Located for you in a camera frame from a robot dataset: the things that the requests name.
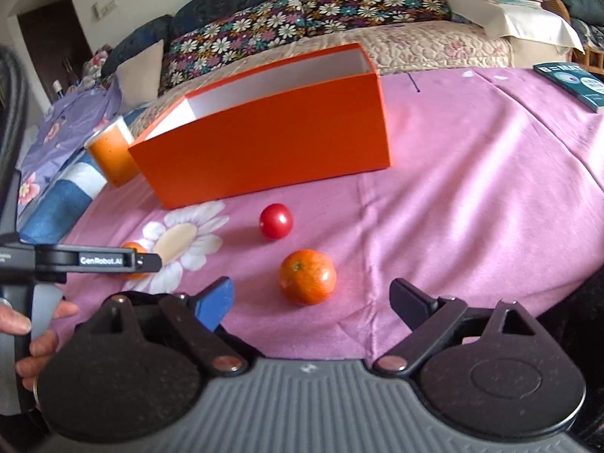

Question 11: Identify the small orange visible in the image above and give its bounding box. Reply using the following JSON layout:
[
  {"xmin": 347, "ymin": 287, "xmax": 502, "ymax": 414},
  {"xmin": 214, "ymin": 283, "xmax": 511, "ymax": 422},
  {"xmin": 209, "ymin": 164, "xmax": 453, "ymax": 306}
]
[{"xmin": 121, "ymin": 241, "xmax": 148, "ymax": 279}]

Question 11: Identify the large orange mandarin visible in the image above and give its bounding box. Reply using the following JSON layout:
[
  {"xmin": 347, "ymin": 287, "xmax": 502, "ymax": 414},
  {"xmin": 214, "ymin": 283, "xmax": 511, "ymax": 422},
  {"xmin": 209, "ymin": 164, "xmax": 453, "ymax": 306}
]
[{"xmin": 279, "ymin": 250, "xmax": 337, "ymax": 306}]

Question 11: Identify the red cherry tomato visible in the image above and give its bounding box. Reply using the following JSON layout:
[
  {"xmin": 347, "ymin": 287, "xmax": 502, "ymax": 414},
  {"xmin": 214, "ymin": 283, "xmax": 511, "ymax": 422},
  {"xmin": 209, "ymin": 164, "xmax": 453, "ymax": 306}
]
[{"xmin": 259, "ymin": 203, "xmax": 294, "ymax": 240}]

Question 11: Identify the person's left hand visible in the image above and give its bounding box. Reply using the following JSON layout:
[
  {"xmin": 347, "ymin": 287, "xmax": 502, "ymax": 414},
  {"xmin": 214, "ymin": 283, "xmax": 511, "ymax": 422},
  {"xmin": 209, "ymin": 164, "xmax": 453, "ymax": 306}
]
[{"xmin": 0, "ymin": 299, "xmax": 81, "ymax": 393}]

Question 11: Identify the blue white striped blanket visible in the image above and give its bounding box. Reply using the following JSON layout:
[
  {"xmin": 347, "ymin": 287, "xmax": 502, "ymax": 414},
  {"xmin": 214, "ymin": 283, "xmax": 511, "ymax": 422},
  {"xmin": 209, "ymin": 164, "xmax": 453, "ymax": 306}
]
[{"xmin": 17, "ymin": 146, "xmax": 106, "ymax": 243}]

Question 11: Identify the pink floral bedsheet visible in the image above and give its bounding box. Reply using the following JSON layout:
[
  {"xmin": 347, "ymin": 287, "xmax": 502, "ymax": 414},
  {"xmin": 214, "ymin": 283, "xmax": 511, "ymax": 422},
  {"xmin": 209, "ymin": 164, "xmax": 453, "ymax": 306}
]
[{"xmin": 63, "ymin": 69, "xmax": 603, "ymax": 360}]

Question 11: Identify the orange cup white rim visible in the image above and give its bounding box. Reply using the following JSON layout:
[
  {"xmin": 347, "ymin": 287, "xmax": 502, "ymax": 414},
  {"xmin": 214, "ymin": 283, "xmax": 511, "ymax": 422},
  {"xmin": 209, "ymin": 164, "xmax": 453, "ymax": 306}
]
[{"xmin": 84, "ymin": 116, "xmax": 139, "ymax": 187}]

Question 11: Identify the purple floral cloth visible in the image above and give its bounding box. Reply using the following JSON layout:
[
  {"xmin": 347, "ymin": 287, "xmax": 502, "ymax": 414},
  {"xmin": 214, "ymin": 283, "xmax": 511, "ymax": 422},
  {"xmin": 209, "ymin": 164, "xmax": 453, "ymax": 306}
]
[{"xmin": 17, "ymin": 79, "xmax": 122, "ymax": 216}]

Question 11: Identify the cream cushion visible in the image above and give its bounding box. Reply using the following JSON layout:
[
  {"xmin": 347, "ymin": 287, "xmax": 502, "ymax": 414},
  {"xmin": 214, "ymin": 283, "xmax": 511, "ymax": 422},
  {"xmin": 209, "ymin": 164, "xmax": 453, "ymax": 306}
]
[{"xmin": 116, "ymin": 40, "xmax": 164, "ymax": 114}]

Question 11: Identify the orange cardboard box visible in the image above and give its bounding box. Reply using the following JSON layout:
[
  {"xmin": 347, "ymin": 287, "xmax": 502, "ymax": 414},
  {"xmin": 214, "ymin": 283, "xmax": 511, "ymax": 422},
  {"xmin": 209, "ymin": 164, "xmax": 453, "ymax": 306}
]
[{"xmin": 129, "ymin": 43, "xmax": 392, "ymax": 209}]

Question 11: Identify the beige quilted bedspread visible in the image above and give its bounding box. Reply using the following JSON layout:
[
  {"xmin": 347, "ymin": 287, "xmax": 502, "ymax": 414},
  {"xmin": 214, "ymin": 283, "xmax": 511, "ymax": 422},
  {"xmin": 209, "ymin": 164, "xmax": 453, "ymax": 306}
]
[{"xmin": 126, "ymin": 20, "xmax": 514, "ymax": 137}]

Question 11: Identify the teal book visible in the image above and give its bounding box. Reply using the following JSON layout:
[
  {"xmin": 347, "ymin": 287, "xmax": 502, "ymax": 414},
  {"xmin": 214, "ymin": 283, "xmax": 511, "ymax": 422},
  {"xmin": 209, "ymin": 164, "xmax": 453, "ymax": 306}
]
[{"xmin": 532, "ymin": 62, "xmax": 604, "ymax": 114}]

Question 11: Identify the left floral pillow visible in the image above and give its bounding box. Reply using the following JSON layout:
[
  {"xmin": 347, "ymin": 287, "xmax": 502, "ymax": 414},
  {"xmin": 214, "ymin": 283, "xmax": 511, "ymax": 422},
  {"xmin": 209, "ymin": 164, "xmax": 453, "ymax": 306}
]
[{"xmin": 159, "ymin": 0, "xmax": 305, "ymax": 93}]

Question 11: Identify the floral pillow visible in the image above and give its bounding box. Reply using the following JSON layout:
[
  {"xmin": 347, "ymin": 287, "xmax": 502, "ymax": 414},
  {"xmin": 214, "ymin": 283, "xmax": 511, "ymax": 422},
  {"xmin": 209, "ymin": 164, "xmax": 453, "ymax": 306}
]
[
  {"xmin": 301, "ymin": 0, "xmax": 451, "ymax": 36},
  {"xmin": 159, "ymin": 0, "xmax": 305, "ymax": 93}
]

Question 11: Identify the white cloth covered side table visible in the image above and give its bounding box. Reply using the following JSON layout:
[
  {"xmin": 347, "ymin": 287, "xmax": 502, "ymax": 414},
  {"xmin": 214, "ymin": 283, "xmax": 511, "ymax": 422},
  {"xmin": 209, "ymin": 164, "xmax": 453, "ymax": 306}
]
[{"xmin": 446, "ymin": 0, "xmax": 584, "ymax": 69}]

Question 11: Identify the right floral pillow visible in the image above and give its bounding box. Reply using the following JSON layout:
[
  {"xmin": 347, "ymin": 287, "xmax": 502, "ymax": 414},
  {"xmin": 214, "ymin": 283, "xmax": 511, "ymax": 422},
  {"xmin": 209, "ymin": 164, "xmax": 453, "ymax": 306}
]
[{"xmin": 301, "ymin": 0, "xmax": 451, "ymax": 36}]

